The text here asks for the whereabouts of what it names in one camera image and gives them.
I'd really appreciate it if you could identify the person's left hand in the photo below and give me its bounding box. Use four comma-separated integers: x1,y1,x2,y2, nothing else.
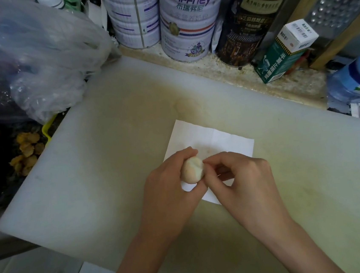
130,145,214,246

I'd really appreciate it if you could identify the person's right hand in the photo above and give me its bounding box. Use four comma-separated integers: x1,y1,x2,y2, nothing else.
201,145,299,247

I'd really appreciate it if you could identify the beige egg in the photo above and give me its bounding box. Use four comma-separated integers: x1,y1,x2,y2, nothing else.
178,155,207,185

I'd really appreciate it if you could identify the white paper sheet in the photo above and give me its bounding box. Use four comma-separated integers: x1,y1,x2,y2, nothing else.
159,111,261,211

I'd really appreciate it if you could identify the white plastic cutting board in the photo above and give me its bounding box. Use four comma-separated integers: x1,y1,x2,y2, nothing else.
0,32,360,273

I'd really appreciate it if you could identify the green white small carton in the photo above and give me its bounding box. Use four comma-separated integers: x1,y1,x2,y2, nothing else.
250,17,323,86

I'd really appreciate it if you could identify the yellow green basket rim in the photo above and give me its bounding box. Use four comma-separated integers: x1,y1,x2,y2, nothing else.
40,114,61,147

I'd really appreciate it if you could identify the pile of yellow dried fruits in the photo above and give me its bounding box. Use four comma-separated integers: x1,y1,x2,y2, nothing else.
6,129,49,178

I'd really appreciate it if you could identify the blue plastic bottle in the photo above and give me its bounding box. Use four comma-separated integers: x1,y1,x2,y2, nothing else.
322,46,360,107

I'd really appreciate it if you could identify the dark tin yellow lid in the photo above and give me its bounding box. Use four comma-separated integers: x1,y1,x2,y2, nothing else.
210,0,305,70

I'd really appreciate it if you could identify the white foil pouch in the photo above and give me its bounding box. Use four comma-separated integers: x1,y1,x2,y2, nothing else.
208,21,227,54

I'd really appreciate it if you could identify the white tin purple band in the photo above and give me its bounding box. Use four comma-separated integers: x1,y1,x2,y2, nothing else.
157,0,236,66

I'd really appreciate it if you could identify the crumpled translucent plastic bag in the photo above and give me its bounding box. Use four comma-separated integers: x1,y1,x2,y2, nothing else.
0,0,120,128

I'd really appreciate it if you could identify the white purple tin gold lid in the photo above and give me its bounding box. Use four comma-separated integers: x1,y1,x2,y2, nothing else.
101,0,163,53

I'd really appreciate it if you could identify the white tape roll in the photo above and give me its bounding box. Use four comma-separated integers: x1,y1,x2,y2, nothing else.
85,0,110,33

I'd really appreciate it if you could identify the small white cap bottle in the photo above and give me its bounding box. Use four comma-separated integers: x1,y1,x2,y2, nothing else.
34,0,68,13

